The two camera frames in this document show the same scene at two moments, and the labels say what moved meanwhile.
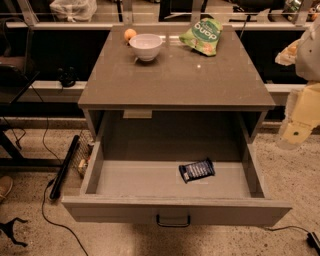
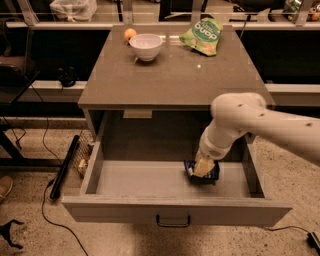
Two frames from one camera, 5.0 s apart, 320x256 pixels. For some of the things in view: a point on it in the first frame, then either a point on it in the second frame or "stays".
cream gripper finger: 296,131 to 203,167
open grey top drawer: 134,177 stays
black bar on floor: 64,168 stays
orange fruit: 129,33 stays
